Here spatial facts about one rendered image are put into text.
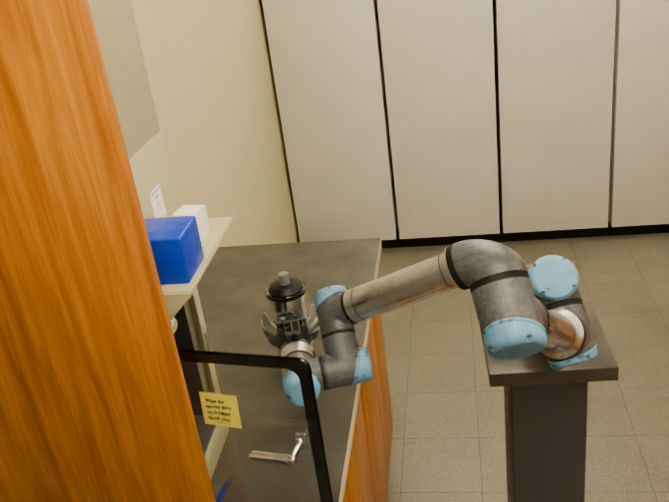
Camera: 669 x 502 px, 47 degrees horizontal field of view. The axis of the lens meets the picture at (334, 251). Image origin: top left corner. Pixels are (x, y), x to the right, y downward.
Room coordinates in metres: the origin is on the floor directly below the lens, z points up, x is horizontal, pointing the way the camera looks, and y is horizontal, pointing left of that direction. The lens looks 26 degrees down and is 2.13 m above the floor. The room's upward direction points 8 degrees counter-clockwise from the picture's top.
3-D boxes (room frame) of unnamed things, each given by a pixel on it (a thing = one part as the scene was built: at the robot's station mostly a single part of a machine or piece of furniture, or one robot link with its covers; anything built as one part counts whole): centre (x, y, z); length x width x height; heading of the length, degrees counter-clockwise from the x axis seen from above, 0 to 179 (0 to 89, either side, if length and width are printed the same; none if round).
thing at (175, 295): (1.36, 0.29, 1.46); 0.32 x 0.12 x 0.10; 169
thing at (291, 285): (1.80, 0.14, 1.18); 0.09 x 0.09 x 0.07
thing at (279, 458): (1.11, 0.15, 1.20); 0.10 x 0.05 x 0.03; 70
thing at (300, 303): (1.80, 0.14, 1.06); 0.11 x 0.11 x 0.21
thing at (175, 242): (1.28, 0.30, 1.55); 0.10 x 0.10 x 0.09; 79
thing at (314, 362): (1.39, 0.11, 1.16); 0.11 x 0.09 x 0.08; 4
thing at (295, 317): (1.54, 0.12, 1.17); 0.12 x 0.08 x 0.09; 4
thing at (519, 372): (1.74, -0.53, 0.92); 0.32 x 0.32 x 0.04; 82
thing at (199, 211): (1.42, 0.28, 1.54); 0.05 x 0.05 x 0.06; 71
